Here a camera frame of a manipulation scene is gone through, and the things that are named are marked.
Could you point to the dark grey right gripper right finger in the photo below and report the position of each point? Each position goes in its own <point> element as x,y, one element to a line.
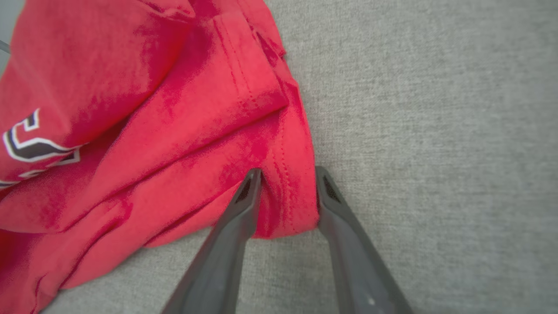
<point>353,253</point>

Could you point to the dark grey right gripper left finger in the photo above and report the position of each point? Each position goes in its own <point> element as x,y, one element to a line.
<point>222,253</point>

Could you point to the red basketball jersey white sleeves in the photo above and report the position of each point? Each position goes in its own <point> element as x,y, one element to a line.
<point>130,131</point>

